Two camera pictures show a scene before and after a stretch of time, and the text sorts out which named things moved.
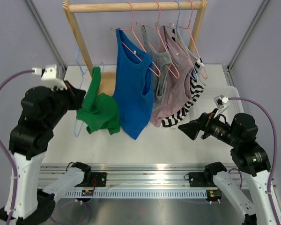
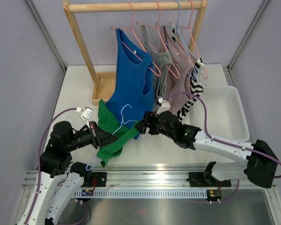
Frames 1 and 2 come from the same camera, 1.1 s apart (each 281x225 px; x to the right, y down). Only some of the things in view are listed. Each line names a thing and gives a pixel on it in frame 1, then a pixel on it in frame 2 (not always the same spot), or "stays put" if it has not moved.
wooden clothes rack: x=106 y=81 stays put
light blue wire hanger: x=83 y=73 → x=114 y=133
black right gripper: x=204 y=123 → x=142 y=125
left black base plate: x=100 y=180 stays put
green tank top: x=99 y=110 → x=114 y=148
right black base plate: x=200 y=179 stays put
